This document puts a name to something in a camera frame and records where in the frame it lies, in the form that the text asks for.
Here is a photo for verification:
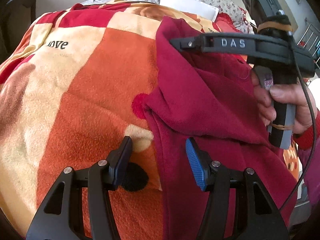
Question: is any orange red patterned blanket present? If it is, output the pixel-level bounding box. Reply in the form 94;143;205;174
0;0;301;240

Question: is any black cable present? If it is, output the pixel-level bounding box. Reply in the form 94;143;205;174
278;29;318;212

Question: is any dark wooden side table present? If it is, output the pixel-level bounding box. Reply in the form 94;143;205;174
1;0;36;63

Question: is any white pillow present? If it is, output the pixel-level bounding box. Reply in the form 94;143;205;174
159;0;219;22

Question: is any dark red fleece garment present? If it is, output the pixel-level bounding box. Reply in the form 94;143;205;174
142;17;296;239

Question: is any person's right hand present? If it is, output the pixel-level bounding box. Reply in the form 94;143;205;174
251;71;312;135

